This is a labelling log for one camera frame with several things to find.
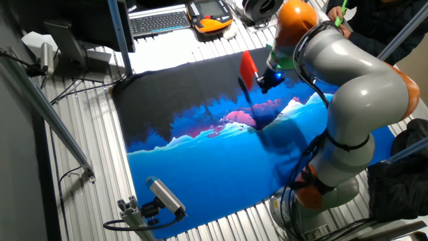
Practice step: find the person left forearm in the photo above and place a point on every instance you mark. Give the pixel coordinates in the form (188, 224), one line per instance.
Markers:
(371, 45)

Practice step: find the person left hand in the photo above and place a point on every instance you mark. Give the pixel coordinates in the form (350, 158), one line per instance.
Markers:
(346, 31)

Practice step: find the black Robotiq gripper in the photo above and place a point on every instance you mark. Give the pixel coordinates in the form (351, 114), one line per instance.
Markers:
(272, 78)

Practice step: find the person right hand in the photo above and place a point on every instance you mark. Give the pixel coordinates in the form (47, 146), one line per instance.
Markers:
(334, 14)

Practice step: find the green pen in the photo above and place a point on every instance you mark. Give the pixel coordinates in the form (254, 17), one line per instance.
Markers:
(341, 13)

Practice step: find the small white lump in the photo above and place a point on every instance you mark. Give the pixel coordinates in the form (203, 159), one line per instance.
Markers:
(230, 32)

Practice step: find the black computer monitor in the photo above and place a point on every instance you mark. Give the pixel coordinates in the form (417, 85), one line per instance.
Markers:
(67, 13)

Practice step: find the grey monitor stand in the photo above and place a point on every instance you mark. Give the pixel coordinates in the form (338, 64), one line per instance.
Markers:
(67, 43)

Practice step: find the black computer keyboard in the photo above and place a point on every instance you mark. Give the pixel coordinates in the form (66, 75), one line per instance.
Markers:
(157, 21)

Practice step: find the person right forearm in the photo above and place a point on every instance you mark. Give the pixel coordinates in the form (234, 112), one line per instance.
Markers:
(331, 2)

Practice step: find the person dark jacket torso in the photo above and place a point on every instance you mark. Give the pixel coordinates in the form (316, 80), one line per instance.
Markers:
(391, 20)

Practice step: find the thin white stick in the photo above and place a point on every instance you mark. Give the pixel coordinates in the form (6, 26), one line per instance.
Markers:
(314, 80)

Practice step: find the green wrist mounting plate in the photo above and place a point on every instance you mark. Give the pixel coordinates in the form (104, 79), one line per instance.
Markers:
(281, 62)

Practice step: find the landscape printed cloth mat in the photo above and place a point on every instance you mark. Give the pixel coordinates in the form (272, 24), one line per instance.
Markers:
(200, 167)

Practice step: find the small white sheet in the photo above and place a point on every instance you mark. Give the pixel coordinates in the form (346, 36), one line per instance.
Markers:
(33, 40)

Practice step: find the grey metal rail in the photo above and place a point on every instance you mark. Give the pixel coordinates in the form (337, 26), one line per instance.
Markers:
(394, 234)

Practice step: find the black camera ball mount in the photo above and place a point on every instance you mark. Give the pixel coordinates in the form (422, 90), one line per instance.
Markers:
(150, 210)

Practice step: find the silver camera with blue cap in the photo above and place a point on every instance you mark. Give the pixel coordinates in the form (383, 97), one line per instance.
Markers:
(164, 194)

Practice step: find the small silver camera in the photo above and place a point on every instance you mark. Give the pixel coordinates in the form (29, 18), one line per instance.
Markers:
(47, 57)

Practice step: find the orange black teach pendant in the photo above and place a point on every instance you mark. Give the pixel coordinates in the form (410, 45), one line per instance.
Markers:
(214, 25)

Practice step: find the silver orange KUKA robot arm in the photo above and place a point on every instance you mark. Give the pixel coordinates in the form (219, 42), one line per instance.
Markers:
(364, 93)

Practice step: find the aluminium frame bar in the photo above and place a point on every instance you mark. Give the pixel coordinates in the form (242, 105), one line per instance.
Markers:
(404, 31)
(411, 149)
(118, 33)
(50, 117)

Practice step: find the aluminium extrusion bracket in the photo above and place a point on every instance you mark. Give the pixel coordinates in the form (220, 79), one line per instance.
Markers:
(132, 217)

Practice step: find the black bag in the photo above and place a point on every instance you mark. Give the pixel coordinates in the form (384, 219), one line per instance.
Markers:
(398, 187)

